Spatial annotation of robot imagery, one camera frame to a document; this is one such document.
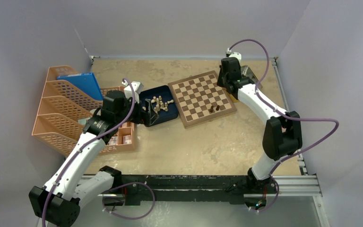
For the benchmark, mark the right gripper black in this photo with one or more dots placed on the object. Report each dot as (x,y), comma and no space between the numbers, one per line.
(220,82)

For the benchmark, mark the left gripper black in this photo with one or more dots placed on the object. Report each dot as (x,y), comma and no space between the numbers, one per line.
(142,117)

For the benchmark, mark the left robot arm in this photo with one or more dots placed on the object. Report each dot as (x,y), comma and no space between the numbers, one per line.
(59,201)

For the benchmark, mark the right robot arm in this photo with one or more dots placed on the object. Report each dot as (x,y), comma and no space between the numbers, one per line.
(282,136)

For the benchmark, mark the wooden chess board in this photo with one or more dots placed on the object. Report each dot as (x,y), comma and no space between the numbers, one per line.
(195,95)

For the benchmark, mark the yellow metal tin tray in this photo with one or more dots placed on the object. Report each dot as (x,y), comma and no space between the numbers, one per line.
(250,73)

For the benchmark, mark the dark blue square tray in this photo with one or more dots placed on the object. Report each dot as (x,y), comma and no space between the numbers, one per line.
(158,96)

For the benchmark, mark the peach desk organizer tray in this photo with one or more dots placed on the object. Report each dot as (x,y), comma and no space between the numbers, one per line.
(123,140)

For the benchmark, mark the blue folder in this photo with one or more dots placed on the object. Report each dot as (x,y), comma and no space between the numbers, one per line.
(86,82)

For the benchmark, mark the peach file rack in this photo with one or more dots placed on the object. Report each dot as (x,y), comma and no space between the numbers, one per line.
(61,106)

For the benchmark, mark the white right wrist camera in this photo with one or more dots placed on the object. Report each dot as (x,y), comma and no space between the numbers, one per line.
(236,55)

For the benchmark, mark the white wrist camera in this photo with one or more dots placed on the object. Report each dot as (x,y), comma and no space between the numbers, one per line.
(236,55)
(133,88)

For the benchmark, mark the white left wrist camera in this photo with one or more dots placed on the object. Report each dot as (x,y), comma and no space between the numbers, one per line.
(133,88)

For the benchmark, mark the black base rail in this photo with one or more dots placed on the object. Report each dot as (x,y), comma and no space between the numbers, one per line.
(233,189)

